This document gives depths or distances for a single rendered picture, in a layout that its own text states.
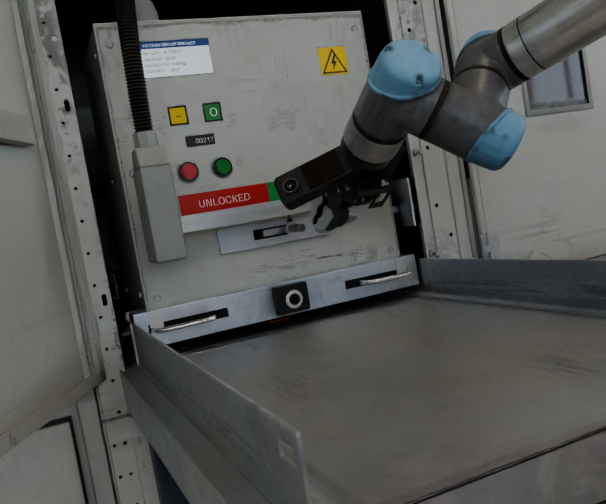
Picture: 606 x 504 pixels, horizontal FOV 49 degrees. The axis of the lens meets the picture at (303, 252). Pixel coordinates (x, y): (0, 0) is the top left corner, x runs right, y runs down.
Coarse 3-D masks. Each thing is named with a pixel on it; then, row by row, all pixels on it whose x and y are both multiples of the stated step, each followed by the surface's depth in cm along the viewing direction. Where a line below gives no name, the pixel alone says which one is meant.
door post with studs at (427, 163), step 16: (384, 0) 126; (400, 0) 122; (416, 0) 123; (400, 16) 122; (416, 16) 123; (400, 32) 122; (416, 32) 123; (416, 144) 124; (432, 144) 125; (416, 160) 124; (432, 160) 125; (416, 176) 124; (432, 176) 125; (416, 192) 124; (432, 192) 125; (448, 192) 126; (432, 208) 125; (448, 208) 126; (432, 224) 125; (448, 224) 126; (432, 240) 125; (448, 240) 126; (432, 256) 124; (448, 256) 126
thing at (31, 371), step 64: (0, 0) 93; (0, 64) 90; (0, 128) 84; (0, 192) 85; (64, 192) 98; (0, 256) 82; (0, 320) 80; (64, 320) 97; (0, 384) 78; (64, 384) 94; (0, 448) 71
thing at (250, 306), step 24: (384, 264) 124; (408, 264) 126; (264, 288) 115; (312, 288) 118; (336, 288) 120; (360, 288) 122; (384, 288) 124; (144, 312) 107; (168, 312) 108; (192, 312) 110; (216, 312) 112; (240, 312) 113; (264, 312) 115; (168, 336) 108; (192, 336) 110
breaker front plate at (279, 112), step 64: (256, 64) 116; (128, 128) 107; (192, 128) 111; (256, 128) 116; (320, 128) 120; (128, 192) 107; (192, 192) 111; (192, 256) 111; (256, 256) 116; (320, 256) 120; (384, 256) 125
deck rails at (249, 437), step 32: (448, 288) 120; (480, 288) 111; (512, 288) 104; (544, 288) 97; (576, 288) 91; (160, 352) 82; (160, 384) 87; (192, 384) 67; (224, 384) 55; (192, 416) 70; (224, 416) 57; (256, 416) 48; (224, 448) 59; (256, 448) 49; (256, 480) 50; (288, 480) 43
